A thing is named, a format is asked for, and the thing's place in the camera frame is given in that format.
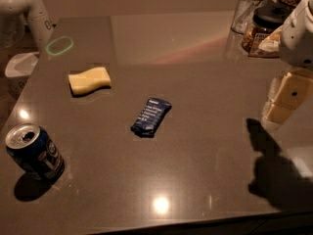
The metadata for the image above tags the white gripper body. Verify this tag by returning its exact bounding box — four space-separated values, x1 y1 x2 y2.
280 0 313 69

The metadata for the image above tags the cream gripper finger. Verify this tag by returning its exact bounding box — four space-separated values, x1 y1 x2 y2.
267 76 283 102
262 70 313 124

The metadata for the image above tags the blue rxbar wrapper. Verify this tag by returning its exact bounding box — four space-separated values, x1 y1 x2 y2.
131 97 172 138

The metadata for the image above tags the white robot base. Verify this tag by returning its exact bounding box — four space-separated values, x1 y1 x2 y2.
0 0 54 52

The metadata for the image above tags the yellow sponge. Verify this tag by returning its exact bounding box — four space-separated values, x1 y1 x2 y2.
68 67 112 96

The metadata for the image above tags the glass jar with black lid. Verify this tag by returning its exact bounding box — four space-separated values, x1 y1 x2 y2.
242 2 290 58

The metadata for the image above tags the clear glass cup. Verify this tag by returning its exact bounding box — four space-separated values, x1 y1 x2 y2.
231 0 267 34

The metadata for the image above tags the blue soda can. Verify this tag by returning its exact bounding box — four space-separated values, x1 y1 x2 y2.
5 123 65 181

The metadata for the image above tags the white bin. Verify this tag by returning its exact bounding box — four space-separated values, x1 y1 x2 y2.
4 51 41 98

